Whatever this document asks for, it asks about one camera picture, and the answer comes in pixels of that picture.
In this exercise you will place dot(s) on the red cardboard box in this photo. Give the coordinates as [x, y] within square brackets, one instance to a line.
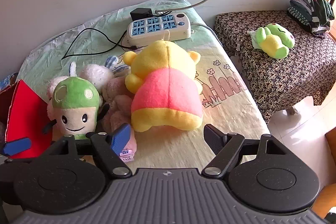
[25, 113]

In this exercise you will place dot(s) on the brown plush toy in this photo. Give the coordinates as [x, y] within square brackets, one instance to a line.
[115, 106]

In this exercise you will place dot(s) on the white plastic packet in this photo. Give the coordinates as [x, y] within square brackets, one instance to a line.
[253, 36]

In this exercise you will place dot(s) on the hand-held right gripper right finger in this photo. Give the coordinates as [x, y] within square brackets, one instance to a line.
[213, 138]

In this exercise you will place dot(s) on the white rabbit plush blue ears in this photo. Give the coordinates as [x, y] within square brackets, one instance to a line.
[95, 74]

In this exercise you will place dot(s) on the floral covered stool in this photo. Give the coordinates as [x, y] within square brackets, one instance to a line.
[288, 74]

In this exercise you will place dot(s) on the black power adapter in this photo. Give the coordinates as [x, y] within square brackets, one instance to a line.
[140, 13]

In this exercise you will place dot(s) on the cream power strip blue sockets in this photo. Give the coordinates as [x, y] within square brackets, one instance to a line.
[173, 29]

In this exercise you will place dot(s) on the green mushroom plush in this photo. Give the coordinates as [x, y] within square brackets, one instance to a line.
[73, 98]

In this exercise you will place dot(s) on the blue patterned cloth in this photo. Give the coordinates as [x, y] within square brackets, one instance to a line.
[6, 81]

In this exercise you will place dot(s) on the green frog plush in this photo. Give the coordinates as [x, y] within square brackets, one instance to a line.
[273, 43]

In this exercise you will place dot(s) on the yellow tiger plush pink shirt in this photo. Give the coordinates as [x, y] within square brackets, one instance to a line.
[162, 87]

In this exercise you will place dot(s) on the pile of striped clothes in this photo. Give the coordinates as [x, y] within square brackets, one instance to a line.
[312, 11]

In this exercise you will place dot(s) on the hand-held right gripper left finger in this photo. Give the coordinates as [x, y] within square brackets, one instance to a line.
[120, 138]

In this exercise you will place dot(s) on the brown wooden furniture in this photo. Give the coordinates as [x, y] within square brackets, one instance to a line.
[331, 145]

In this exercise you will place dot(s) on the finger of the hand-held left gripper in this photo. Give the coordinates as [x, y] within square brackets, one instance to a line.
[17, 146]

